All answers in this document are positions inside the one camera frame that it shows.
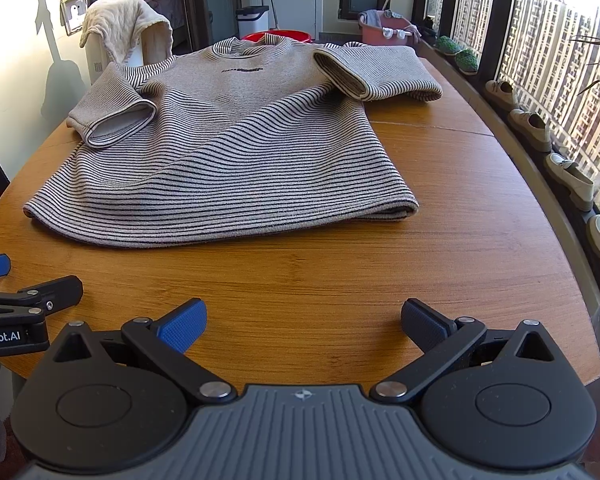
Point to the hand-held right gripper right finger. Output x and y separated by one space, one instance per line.
421 324

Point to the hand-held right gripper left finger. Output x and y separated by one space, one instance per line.
181 327

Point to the striped beige sweater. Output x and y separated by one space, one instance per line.
240 160

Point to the white appliance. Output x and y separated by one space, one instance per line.
96 62

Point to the beige towel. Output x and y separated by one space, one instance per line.
117 25

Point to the pink basin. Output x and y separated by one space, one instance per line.
377 30

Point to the pink bedding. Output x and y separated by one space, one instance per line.
155 2

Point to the red basin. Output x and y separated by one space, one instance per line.
280 36

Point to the white trash bin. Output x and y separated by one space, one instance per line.
252 21

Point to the wall socket box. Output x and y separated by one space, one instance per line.
74 15

